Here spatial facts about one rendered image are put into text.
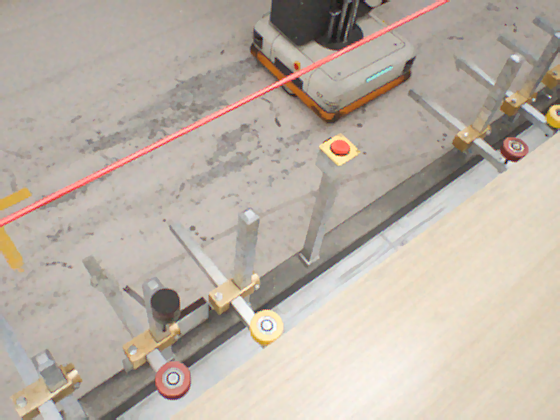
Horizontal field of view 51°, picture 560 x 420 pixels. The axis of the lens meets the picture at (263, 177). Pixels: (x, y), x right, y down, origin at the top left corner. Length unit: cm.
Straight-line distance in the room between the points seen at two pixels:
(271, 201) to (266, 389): 146
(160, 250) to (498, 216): 143
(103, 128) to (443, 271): 194
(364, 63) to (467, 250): 156
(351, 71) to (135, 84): 114
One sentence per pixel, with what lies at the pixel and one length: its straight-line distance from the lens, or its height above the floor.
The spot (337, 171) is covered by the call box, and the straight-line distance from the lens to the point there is 137.
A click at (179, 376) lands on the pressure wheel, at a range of 143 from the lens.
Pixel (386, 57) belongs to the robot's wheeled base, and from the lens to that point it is 314.
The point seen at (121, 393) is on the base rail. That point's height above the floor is 70.
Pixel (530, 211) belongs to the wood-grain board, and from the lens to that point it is 188.
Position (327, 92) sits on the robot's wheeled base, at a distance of 292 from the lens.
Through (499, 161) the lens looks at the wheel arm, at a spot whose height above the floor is 82.
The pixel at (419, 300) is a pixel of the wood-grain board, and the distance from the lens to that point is 159.
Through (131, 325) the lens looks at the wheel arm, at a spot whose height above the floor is 86.
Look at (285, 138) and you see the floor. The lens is 301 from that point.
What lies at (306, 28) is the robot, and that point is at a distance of 299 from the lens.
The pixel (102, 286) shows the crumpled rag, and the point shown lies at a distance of 157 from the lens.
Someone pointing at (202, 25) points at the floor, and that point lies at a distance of 361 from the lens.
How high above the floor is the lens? 226
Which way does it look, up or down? 53 degrees down
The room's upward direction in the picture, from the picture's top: 8 degrees clockwise
